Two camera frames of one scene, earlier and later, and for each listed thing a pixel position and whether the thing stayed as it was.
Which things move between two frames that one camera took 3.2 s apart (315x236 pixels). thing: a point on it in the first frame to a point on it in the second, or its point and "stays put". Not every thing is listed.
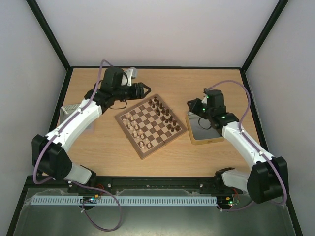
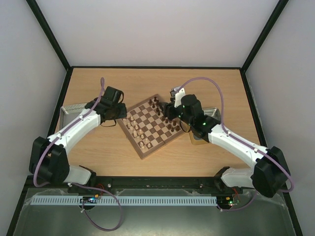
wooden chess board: x=150 y=125 stays put
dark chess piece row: x=165 y=113 stays put
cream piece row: x=132 y=123 stays put
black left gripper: x=138 y=93 to x=123 y=113
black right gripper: x=195 y=105 to x=168 y=110
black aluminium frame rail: x=112 y=184 stays put
